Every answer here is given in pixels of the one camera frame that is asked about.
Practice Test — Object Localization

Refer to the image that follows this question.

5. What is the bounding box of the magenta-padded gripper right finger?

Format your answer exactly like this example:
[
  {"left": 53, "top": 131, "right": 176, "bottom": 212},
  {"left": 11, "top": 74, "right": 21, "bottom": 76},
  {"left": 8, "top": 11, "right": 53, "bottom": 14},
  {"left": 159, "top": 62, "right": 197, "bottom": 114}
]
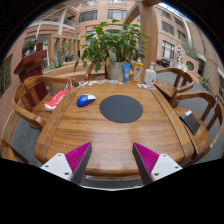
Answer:
[{"left": 131, "top": 142, "right": 184, "bottom": 186}]

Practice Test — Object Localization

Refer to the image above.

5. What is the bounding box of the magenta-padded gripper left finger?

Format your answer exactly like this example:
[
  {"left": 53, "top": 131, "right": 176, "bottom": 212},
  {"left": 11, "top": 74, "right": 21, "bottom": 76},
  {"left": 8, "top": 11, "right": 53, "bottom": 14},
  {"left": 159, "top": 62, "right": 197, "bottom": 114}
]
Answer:
[{"left": 39, "top": 141, "right": 93, "bottom": 185}]

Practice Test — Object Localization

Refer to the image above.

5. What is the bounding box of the blue and white computer mouse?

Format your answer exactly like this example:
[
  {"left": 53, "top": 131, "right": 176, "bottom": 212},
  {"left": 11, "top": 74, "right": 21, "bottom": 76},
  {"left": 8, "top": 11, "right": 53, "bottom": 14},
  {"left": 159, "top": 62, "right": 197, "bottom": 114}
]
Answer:
[{"left": 76, "top": 93, "right": 97, "bottom": 108}]

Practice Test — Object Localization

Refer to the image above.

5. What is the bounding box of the round black mouse pad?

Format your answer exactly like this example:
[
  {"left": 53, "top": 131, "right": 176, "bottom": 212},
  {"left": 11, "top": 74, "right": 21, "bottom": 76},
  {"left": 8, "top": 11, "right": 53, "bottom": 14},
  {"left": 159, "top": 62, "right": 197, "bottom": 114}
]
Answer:
[{"left": 99, "top": 94, "right": 144, "bottom": 124}]

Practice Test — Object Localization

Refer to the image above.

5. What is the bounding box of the black notebook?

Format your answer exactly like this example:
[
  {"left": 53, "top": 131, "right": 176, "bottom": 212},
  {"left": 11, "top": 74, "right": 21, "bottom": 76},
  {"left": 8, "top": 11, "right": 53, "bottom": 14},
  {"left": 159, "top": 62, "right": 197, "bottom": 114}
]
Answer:
[{"left": 179, "top": 109, "right": 201, "bottom": 136}]

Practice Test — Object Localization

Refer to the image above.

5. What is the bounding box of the wooden armchair with red bag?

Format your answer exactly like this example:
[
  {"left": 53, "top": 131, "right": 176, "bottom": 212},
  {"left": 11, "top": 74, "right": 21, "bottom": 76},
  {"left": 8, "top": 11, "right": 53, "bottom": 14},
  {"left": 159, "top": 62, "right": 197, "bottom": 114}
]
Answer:
[{"left": 11, "top": 75, "right": 77, "bottom": 131}]

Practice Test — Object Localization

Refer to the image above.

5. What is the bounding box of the red paper bag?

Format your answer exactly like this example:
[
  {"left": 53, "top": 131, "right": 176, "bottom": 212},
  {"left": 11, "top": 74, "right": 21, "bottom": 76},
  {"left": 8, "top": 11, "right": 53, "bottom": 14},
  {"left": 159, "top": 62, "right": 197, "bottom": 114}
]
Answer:
[{"left": 44, "top": 89, "right": 70, "bottom": 112}]

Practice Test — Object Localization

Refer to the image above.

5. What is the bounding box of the white pump bottle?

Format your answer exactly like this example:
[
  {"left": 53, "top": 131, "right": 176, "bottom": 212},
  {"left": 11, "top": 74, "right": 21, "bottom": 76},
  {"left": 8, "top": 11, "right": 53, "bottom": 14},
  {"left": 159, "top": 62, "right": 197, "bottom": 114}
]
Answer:
[{"left": 143, "top": 61, "right": 157, "bottom": 88}]

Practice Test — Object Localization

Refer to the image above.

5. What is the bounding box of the yellow bottle with orange cap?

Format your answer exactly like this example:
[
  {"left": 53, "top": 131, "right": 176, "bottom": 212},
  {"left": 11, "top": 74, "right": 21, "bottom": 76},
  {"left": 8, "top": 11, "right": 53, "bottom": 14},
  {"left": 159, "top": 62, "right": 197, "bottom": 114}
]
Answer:
[{"left": 133, "top": 56, "right": 145, "bottom": 84}]

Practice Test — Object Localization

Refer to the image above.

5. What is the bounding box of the blue squeeze tube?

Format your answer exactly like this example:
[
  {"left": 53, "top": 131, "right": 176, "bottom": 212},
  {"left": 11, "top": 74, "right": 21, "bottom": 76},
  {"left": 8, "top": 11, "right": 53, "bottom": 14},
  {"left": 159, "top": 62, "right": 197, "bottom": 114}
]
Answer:
[{"left": 122, "top": 62, "right": 132, "bottom": 84}]

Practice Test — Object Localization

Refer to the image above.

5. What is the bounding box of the dark red wooden lectern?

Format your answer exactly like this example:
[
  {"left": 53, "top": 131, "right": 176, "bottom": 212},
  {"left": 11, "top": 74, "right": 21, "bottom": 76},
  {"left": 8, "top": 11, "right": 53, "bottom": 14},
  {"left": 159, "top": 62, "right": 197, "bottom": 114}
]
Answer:
[{"left": 13, "top": 49, "right": 49, "bottom": 111}]

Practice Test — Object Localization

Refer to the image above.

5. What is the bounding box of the green plant in white pot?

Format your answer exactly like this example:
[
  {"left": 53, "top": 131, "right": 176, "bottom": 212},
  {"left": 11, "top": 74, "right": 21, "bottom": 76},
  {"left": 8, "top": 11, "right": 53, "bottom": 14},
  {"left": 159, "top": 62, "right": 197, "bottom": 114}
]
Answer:
[{"left": 73, "top": 19, "right": 150, "bottom": 81}]

